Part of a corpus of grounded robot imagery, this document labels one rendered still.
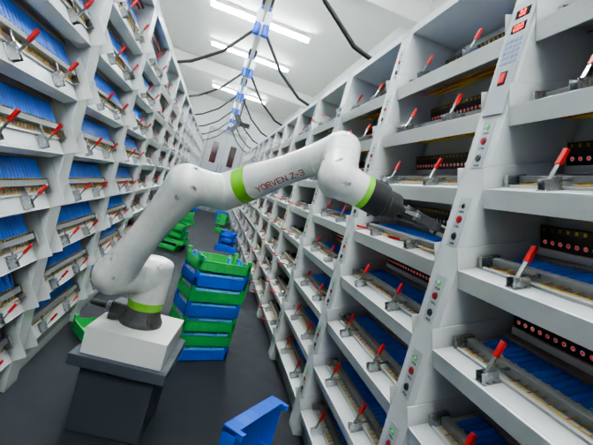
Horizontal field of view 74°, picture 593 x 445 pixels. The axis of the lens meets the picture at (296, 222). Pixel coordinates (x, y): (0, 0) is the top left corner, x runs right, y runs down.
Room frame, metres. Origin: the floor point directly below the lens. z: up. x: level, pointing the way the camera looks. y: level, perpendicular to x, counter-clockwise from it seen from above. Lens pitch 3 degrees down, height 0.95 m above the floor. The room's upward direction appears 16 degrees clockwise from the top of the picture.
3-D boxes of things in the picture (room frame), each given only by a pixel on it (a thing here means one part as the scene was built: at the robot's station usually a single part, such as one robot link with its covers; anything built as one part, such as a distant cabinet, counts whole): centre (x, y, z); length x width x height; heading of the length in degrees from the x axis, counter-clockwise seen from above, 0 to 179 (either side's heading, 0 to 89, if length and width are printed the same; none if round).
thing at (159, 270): (1.39, 0.45, 0.52); 0.16 x 0.13 x 0.19; 152
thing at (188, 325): (2.10, 0.34, 0.20); 0.30 x 0.20 x 0.08; 125
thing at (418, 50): (1.67, -0.32, 0.87); 0.20 x 0.09 x 1.75; 103
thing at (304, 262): (2.35, -0.16, 0.87); 0.20 x 0.09 x 1.75; 103
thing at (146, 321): (1.40, 0.50, 0.40); 0.26 x 0.15 x 0.06; 88
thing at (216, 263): (2.10, 0.34, 0.52); 0.30 x 0.20 x 0.08; 125
